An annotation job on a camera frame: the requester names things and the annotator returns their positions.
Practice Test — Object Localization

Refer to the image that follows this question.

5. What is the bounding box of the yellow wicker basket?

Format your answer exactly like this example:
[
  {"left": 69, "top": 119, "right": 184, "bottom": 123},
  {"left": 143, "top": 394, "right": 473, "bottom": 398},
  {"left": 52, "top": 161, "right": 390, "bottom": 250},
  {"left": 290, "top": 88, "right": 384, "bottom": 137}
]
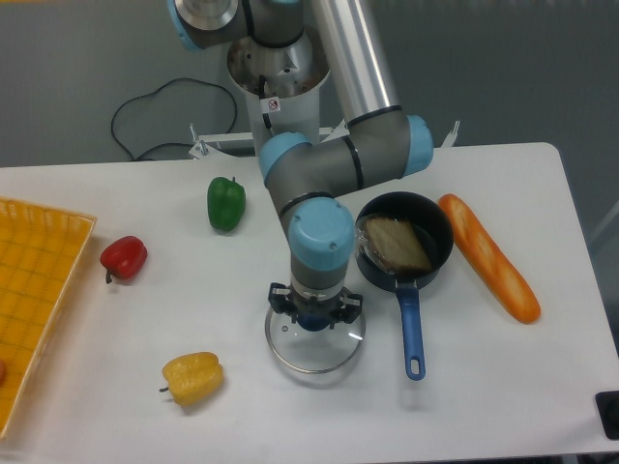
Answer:
[{"left": 1, "top": 197, "right": 97, "bottom": 437}]

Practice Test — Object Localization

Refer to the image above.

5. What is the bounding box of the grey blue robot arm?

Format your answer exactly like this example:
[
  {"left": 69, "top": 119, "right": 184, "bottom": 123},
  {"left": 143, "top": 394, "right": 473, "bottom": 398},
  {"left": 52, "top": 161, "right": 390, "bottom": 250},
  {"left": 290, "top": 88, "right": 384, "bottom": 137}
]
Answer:
[{"left": 168, "top": 1, "right": 433, "bottom": 332}]

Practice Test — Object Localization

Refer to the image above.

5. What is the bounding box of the glass pot lid blue knob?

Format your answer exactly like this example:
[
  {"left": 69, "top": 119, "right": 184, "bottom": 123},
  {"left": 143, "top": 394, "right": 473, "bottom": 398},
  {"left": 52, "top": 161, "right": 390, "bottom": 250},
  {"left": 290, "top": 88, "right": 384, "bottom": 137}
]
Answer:
[{"left": 265, "top": 308, "right": 366, "bottom": 374}]

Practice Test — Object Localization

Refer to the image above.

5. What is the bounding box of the black cable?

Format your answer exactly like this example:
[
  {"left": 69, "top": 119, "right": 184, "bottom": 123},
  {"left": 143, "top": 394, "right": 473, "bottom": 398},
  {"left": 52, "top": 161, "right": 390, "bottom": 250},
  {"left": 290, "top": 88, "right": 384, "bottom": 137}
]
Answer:
[{"left": 110, "top": 76, "right": 239, "bottom": 162}]

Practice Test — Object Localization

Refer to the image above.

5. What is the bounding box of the black box at table edge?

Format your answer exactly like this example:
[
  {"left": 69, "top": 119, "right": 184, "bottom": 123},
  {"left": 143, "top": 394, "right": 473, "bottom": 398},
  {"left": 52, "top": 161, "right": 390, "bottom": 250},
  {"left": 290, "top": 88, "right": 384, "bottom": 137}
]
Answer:
[{"left": 595, "top": 391, "right": 619, "bottom": 441}]

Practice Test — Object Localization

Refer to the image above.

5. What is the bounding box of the wrapped bread slice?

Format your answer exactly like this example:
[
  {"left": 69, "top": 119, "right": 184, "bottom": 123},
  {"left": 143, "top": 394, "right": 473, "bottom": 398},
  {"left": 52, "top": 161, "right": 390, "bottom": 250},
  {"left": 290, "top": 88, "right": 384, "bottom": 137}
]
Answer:
[{"left": 357, "top": 215, "right": 432, "bottom": 274}]

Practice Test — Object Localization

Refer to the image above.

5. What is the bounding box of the yellow bell pepper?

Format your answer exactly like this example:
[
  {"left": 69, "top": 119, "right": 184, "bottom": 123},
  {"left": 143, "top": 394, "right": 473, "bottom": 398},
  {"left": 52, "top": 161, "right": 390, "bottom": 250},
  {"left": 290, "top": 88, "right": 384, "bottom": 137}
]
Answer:
[{"left": 162, "top": 352, "right": 223, "bottom": 407}]

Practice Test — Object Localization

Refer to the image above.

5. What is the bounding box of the red bell pepper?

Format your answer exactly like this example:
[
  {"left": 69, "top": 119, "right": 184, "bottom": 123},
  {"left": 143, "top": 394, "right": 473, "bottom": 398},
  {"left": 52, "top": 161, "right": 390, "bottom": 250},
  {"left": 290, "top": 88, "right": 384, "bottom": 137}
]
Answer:
[{"left": 100, "top": 236, "right": 148, "bottom": 284}]

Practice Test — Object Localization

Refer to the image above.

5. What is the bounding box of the green bell pepper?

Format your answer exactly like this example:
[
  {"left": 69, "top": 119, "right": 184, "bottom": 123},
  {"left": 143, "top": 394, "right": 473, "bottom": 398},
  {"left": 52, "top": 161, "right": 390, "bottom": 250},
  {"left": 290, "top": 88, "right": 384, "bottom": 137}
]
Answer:
[{"left": 206, "top": 177, "right": 246, "bottom": 232}]

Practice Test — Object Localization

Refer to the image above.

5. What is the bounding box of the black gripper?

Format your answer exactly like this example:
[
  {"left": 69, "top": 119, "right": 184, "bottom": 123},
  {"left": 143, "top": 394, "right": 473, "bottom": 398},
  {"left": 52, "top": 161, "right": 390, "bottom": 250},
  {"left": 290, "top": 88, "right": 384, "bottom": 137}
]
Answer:
[{"left": 268, "top": 282, "right": 363, "bottom": 328}]

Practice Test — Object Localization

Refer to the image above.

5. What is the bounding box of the orange baguette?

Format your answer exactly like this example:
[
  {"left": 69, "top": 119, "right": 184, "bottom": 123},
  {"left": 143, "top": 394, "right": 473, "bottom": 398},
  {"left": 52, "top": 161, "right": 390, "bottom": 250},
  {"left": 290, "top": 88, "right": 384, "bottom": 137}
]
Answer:
[{"left": 438, "top": 193, "right": 542, "bottom": 324}]

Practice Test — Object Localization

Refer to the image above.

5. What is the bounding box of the dark pot blue handle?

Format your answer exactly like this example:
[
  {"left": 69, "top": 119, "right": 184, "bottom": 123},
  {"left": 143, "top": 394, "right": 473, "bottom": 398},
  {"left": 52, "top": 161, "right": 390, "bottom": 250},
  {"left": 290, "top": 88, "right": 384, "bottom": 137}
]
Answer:
[{"left": 356, "top": 191, "right": 454, "bottom": 381}]

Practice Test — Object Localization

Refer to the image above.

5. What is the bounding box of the white table leg bracket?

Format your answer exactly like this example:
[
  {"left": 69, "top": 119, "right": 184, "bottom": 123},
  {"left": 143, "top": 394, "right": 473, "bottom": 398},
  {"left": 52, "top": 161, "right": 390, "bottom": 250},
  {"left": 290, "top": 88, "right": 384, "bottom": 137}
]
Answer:
[{"left": 441, "top": 120, "right": 460, "bottom": 148}]

